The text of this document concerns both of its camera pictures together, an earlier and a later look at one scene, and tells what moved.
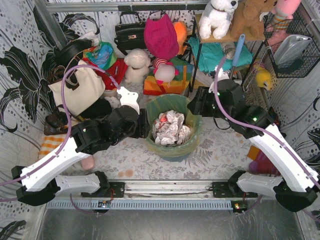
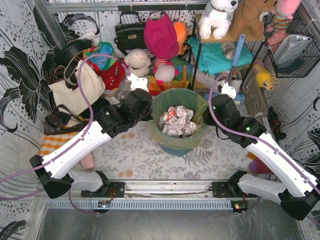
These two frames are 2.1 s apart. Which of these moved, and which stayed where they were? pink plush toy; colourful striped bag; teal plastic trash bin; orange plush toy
Moved: teal plastic trash bin
Stayed: pink plush toy; orange plush toy; colourful striped bag
